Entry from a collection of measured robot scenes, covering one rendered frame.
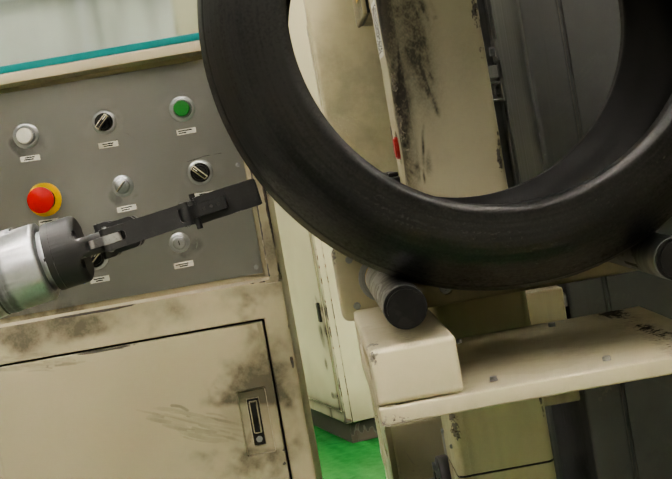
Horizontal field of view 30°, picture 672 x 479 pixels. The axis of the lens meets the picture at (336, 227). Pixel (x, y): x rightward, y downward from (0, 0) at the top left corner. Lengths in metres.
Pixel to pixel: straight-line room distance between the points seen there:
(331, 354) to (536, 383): 3.46
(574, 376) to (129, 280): 0.86
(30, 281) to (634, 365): 0.63
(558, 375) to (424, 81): 0.50
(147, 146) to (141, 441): 0.45
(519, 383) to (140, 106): 0.87
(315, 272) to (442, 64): 3.10
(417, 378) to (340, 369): 3.44
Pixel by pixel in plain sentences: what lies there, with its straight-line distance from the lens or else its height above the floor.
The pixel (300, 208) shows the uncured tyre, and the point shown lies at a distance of 1.28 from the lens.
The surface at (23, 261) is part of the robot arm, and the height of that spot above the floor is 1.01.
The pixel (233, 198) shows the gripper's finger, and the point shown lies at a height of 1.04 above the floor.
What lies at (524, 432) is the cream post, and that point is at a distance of 1.68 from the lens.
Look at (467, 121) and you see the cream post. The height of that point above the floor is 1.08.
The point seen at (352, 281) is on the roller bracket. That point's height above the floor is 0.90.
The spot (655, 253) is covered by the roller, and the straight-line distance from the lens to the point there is 1.32.
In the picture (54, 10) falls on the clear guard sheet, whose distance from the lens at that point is 1.95.
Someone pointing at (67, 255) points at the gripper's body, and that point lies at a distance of 1.36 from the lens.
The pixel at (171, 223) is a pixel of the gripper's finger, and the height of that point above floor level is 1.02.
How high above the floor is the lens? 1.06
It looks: 3 degrees down
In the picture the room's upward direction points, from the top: 10 degrees counter-clockwise
